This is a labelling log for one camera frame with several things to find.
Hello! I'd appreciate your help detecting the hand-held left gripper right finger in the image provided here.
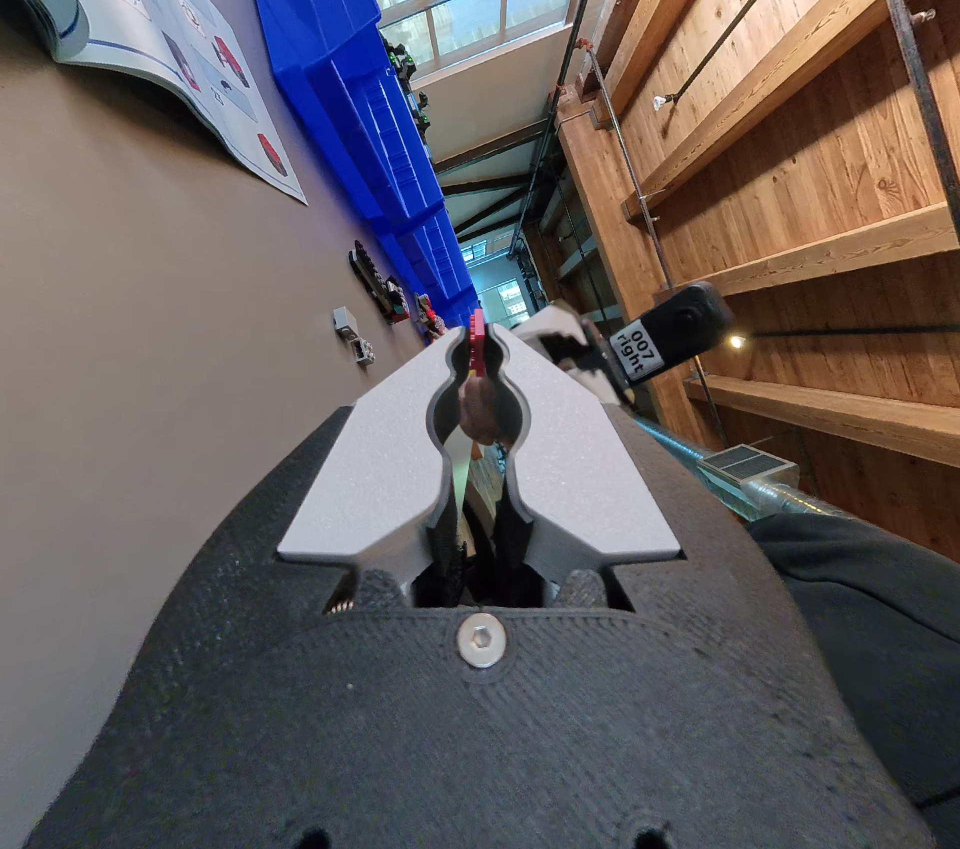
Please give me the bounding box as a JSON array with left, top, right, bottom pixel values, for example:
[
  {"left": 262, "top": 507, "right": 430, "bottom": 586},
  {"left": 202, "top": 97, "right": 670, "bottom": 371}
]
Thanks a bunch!
[{"left": 486, "top": 322, "right": 682, "bottom": 584}]

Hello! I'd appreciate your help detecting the silver air duct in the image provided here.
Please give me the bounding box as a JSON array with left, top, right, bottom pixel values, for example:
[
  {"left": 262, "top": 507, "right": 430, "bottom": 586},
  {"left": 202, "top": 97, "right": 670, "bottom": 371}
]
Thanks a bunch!
[{"left": 637, "top": 414, "right": 864, "bottom": 520}]

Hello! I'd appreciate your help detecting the person's right hand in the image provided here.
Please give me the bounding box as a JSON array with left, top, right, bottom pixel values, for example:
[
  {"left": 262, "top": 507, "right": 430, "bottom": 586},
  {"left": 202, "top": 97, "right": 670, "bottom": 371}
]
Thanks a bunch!
[{"left": 456, "top": 376, "right": 519, "bottom": 449}]

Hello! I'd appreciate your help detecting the person's right forearm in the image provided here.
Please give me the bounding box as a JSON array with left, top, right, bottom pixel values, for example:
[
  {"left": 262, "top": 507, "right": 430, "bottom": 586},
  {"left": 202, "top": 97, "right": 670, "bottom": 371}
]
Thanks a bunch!
[{"left": 750, "top": 513, "right": 960, "bottom": 849}]

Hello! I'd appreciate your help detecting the large blue plastic bin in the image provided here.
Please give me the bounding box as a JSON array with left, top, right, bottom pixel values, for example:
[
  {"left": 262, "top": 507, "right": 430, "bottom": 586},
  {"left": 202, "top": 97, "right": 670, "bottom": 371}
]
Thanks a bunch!
[{"left": 236, "top": 0, "right": 444, "bottom": 228}]

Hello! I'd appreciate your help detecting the ceiling vent grille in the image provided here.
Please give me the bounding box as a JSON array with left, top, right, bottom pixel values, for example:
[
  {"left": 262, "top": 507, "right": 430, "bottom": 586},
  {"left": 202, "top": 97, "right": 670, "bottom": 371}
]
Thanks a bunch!
[{"left": 701, "top": 444, "right": 798, "bottom": 488}]

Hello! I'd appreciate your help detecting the black toy brick assembly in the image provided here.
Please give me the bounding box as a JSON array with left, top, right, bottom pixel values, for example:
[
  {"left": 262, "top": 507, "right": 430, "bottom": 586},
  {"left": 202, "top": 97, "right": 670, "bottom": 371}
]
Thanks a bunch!
[{"left": 348, "top": 240, "right": 411, "bottom": 327}]

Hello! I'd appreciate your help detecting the red toy brick assembly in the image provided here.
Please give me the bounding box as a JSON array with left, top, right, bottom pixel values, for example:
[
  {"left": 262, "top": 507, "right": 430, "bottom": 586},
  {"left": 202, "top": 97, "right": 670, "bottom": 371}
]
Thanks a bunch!
[{"left": 414, "top": 292, "right": 451, "bottom": 344}]

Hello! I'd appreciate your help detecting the open instruction booklet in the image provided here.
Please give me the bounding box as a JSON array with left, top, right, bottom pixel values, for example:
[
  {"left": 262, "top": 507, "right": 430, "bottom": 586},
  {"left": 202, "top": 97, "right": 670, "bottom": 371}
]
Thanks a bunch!
[{"left": 0, "top": 0, "right": 309, "bottom": 205}]

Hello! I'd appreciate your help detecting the row of black robot arms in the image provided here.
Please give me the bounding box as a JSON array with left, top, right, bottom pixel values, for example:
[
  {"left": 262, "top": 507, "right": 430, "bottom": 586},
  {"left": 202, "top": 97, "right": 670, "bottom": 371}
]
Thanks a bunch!
[{"left": 381, "top": 35, "right": 435, "bottom": 141}]

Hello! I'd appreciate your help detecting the grey desk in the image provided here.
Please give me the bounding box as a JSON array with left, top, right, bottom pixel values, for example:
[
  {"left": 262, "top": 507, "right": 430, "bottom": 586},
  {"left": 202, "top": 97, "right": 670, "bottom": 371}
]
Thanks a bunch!
[{"left": 0, "top": 0, "right": 481, "bottom": 849}]

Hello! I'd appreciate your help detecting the small blue plastic bin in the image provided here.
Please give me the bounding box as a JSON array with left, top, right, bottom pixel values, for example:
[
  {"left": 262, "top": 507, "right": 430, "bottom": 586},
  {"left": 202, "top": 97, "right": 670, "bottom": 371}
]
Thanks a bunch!
[{"left": 375, "top": 211, "right": 481, "bottom": 310}]

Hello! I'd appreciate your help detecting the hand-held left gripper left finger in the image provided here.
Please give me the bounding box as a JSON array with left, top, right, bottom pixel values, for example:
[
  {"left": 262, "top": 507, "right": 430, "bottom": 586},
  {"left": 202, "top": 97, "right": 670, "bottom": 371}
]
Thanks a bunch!
[{"left": 276, "top": 326, "right": 472, "bottom": 584}]

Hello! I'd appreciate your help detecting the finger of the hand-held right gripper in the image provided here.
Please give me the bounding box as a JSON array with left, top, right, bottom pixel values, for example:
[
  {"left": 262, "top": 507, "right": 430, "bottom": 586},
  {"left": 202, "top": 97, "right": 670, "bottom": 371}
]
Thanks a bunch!
[
  {"left": 514, "top": 301, "right": 595, "bottom": 354},
  {"left": 576, "top": 369, "right": 625, "bottom": 409}
]

